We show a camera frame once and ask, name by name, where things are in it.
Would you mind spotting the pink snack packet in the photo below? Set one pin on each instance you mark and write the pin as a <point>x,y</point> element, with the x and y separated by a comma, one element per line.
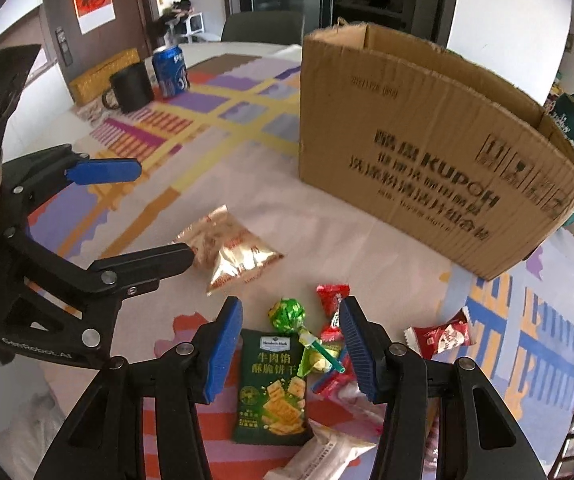
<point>353,394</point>

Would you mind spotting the long red snack packet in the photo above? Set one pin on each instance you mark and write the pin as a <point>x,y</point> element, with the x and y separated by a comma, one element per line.
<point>334,382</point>

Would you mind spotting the floral patterned cloth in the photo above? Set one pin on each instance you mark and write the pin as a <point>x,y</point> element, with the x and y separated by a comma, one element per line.
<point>88,110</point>

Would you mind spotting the blue soda can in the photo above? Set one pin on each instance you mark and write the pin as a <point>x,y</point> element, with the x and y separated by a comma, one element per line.
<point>171,72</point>

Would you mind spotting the black bag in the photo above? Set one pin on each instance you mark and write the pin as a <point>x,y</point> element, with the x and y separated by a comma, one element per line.
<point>181,7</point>

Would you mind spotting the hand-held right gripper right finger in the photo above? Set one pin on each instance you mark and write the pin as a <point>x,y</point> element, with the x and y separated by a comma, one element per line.
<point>359,355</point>

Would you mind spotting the green wrapped lollipop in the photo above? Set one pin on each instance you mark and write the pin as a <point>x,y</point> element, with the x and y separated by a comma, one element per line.
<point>284,314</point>

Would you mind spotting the brown door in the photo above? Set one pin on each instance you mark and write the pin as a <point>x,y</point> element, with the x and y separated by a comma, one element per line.
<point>129,5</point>

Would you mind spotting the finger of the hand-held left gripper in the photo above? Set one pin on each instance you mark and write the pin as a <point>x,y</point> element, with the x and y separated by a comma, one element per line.
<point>102,170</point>
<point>142,270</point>

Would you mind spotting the yellow green candy packet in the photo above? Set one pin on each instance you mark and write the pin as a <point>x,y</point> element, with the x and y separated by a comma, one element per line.
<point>317,360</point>

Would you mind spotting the grey dining chair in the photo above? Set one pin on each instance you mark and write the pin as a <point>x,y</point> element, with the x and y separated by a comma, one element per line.
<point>262,27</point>

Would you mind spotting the gold snack packet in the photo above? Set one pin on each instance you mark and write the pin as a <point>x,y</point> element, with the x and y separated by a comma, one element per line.
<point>237,255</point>

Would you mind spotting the white snack packet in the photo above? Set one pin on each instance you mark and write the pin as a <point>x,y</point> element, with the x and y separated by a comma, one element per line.
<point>317,455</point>

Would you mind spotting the yellow woven basket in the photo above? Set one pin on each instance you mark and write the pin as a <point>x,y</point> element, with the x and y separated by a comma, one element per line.
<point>94,77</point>

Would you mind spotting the brown cardboard box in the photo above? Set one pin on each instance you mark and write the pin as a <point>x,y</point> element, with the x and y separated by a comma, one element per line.
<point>417,125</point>

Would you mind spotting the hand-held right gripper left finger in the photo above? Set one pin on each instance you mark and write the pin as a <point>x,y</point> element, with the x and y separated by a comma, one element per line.
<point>224,355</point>

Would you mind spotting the black mug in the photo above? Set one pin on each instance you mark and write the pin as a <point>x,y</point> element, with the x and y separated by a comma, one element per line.
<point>129,87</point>

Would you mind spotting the red and white candy packet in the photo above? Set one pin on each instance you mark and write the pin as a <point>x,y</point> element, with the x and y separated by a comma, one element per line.
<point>437,337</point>

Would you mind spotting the dark green cracker packet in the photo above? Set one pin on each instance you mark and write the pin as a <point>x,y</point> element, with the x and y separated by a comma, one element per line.
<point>272,390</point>

